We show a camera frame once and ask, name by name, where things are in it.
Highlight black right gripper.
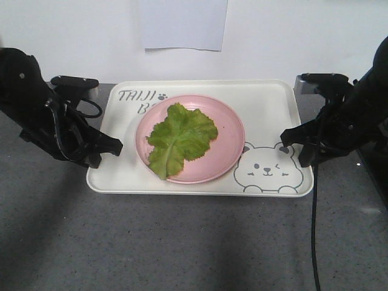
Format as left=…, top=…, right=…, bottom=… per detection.
left=280, top=90, right=361, bottom=167

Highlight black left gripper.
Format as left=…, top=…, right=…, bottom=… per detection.
left=19, top=90, right=123, bottom=169

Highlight cream bear serving tray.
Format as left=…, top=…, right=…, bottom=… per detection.
left=86, top=80, right=313, bottom=198

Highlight pink round plate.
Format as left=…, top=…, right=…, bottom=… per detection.
left=135, top=95, right=245, bottom=184

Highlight green lettuce leaf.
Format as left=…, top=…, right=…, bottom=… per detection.
left=146, top=103, right=218, bottom=180

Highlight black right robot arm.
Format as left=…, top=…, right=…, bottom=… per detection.
left=280, top=39, right=387, bottom=167

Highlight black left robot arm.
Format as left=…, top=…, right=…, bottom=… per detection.
left=1, top=48, right=123, bottom=169

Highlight black gas stove cooktop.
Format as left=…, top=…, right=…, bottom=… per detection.
left=357, top=119, right=387, bottom=208

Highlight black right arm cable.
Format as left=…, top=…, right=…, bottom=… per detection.
left=310, top=157, right=322, bottom=291

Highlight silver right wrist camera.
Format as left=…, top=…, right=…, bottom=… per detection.
left=294, top=73, right=351, bottom=95

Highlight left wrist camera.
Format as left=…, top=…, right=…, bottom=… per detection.
left=50, top=75, right=99, bottom=108

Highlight white paper sheet on wall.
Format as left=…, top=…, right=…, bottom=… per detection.
left=138, top=0, right=228, bottom=52

